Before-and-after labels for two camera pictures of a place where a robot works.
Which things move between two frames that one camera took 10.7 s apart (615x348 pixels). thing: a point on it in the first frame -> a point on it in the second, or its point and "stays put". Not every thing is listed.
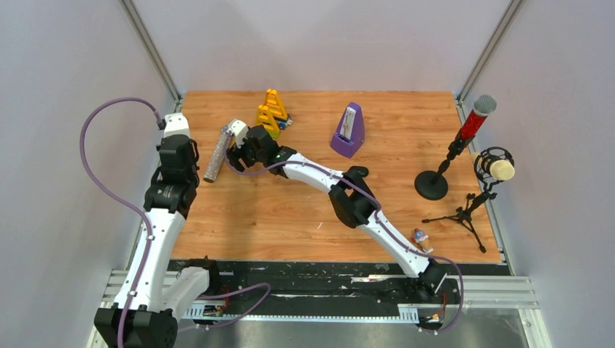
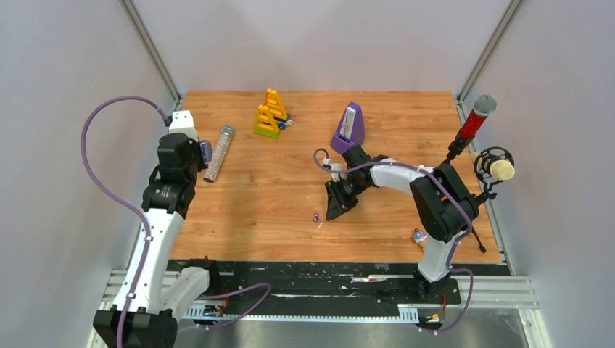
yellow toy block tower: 265,117 stays put
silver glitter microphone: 214,163 stays put
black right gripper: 237,154 -> 338,204
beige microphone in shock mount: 492,164 stays put
